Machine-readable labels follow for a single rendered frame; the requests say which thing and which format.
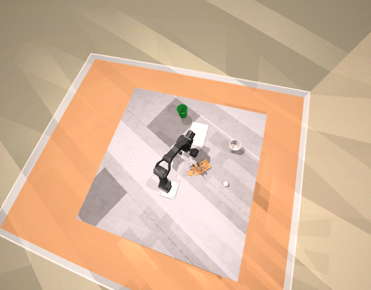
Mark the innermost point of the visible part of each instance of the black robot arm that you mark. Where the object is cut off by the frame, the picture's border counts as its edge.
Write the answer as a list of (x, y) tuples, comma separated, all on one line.
[(182, 143)]

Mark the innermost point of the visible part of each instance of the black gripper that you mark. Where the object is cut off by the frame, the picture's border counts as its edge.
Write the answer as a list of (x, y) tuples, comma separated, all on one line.
[(193, 151)]

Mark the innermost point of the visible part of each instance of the green cup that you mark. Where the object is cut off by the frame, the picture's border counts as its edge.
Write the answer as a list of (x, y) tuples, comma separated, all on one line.
[(182, 110)]

